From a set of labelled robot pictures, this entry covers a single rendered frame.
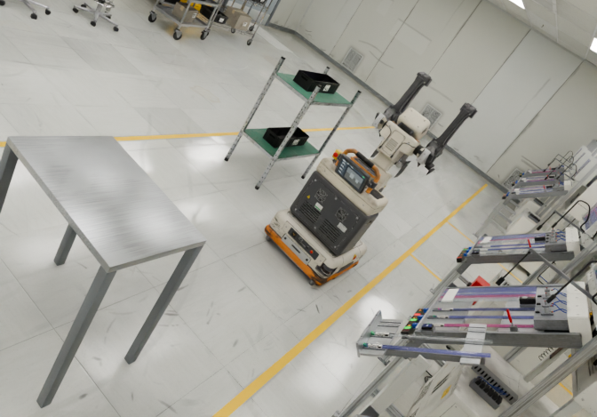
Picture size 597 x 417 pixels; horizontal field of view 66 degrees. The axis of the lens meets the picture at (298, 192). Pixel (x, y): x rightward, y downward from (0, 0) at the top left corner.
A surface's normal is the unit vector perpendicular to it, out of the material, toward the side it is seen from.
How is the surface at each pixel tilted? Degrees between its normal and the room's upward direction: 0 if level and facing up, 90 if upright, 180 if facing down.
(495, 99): 90
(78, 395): 0
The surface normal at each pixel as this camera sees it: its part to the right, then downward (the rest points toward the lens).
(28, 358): 0.51, -0.76
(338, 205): -0.53, 0.11
